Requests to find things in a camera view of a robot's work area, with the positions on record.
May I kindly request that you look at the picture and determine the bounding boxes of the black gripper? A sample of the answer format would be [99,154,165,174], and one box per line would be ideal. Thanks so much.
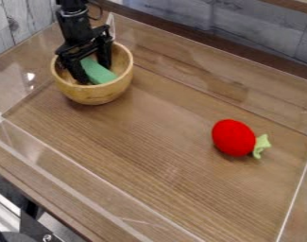
[56,0,112,85]

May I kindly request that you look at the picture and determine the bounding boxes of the green rectangular stick block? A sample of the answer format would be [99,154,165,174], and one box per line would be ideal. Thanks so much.
[81,57,117,85]

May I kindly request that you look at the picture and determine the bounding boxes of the brown wooden bowl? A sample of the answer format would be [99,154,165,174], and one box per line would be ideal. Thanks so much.
[51,43,133,105]

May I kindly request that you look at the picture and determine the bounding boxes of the red knitted strawberry toy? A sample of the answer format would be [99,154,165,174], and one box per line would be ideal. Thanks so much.
[211,119,271,159]

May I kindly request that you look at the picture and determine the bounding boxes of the clear acrylic corner bracket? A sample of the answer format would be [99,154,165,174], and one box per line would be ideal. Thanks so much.
[105,12,116,40]

